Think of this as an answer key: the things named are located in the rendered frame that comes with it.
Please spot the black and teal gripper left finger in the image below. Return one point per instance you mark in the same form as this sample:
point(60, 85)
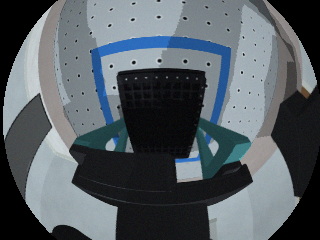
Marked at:
point(98, 138)

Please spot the blue tape outline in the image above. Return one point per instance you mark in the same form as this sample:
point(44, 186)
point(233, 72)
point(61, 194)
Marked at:
point(161, 42)

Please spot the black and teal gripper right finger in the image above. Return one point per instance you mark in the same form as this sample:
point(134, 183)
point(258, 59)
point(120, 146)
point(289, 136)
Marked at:
point(232, 147)

